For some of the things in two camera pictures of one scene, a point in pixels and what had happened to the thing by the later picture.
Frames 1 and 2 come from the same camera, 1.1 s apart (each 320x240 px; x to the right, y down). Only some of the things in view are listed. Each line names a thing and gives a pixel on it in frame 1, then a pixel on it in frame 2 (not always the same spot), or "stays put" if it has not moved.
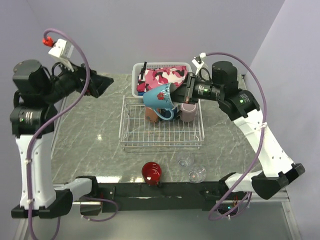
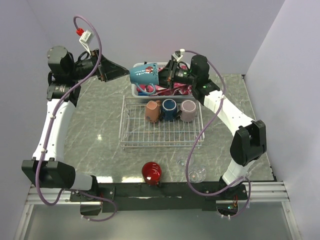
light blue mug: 160,98 → 144,76
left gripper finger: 98,83 → 109,70
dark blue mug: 167,113 stays put
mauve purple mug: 188,111 stays put
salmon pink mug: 151,115 stays put
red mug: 151,172 stays put
